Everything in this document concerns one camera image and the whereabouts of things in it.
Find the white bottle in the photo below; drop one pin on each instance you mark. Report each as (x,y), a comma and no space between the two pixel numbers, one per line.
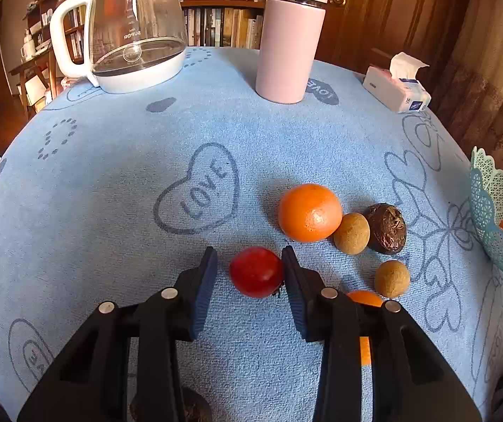
(28,46)

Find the white tissue pack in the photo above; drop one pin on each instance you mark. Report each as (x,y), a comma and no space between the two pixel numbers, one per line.
(394,90)

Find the patterned brown curtain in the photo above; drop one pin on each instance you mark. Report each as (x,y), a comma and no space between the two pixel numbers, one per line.
(489,52)

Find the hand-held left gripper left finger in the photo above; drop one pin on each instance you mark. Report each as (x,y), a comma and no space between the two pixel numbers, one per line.
(205,290)

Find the wooden bookshelf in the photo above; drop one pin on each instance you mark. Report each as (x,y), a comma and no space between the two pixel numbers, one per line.
(225,3)

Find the tan longan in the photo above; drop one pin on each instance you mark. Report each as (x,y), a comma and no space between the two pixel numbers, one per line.
(392,279)
(351,234)

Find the large orange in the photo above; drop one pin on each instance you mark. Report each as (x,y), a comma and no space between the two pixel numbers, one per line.
(309,212)

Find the dark wrinkled passion fruit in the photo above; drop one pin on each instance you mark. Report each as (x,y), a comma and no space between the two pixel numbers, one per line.
(196,409)
(387,228)

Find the pink thermos bottle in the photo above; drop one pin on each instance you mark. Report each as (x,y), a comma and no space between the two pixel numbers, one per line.
(284,44)

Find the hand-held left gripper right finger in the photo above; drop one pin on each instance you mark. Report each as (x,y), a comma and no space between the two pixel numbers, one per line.
(293,290)

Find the red tomato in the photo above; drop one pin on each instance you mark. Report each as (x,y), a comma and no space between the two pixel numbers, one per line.
(255,272)

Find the wooden desk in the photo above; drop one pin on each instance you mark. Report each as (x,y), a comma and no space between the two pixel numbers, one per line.
(35,63)

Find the blue printed tablecloth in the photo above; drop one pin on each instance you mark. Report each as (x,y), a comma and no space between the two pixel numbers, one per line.
(123,162)

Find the teal lattice plastic basket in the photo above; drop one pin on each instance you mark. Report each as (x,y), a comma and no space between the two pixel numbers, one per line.
(491,211)

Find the small wooden shelf unit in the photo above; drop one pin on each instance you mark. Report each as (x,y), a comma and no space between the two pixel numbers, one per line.
(35,13)

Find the panelled wooden door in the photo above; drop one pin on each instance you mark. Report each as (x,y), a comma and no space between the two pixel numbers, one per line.
(379,9)

